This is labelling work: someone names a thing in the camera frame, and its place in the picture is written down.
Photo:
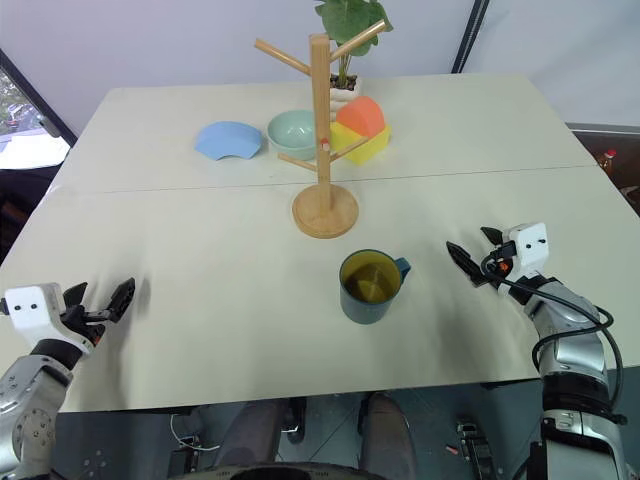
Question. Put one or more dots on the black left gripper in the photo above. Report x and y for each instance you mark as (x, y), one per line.
(89, 322)

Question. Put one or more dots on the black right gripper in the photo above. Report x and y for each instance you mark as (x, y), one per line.
(497, 270)

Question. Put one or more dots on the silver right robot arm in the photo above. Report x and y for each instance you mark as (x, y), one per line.
(575, 360)

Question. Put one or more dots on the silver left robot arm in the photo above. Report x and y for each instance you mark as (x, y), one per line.
(30, 395)

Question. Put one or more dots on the dark teal mug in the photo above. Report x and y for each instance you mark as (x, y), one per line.
(367, 305)

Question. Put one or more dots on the wooden mug tree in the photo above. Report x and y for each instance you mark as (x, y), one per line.
(324, 215)

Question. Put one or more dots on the bottle with red cap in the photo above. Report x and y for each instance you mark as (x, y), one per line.
(608, 162)

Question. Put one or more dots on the yellow block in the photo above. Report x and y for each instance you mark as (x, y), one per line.
(365, 147)

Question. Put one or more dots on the orange arched block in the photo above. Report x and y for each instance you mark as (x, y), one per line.
(360, 115)

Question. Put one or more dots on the red mark sticker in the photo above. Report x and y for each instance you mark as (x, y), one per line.
(325, 144)

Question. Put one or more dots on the dark grey rounded shape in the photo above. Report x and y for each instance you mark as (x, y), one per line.
(390, 430)
(250, 430)

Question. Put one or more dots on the black floor device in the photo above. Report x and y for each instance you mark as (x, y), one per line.
(477, 450)

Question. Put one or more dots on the blue curved block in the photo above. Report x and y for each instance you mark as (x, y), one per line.
(227, 142)

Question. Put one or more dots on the black slanted pole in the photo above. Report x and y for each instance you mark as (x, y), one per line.
(470, 35)

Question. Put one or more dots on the pale green bowl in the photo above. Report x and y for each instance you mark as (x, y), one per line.
(290, 135)

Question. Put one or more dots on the green plant in white pot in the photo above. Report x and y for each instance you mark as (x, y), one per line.
(345, 20)

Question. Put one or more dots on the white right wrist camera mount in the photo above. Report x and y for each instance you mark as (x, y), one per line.
(531, 247)

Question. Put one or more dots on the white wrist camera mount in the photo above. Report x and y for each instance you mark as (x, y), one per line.
(531, 247)
(35, 310)

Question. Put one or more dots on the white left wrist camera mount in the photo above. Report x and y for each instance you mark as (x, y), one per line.
(35, 310)

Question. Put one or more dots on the black window frame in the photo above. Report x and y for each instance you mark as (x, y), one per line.
(35, 97)

